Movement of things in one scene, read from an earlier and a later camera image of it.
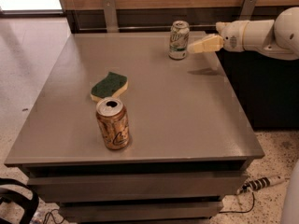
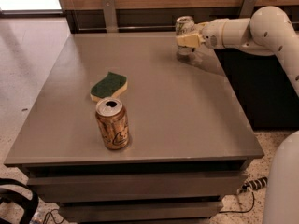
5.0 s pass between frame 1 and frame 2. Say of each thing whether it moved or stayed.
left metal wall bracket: stayed
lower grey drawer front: stayed
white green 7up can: moved
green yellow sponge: stayed
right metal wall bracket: stayed
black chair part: stayed
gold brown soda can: stayed
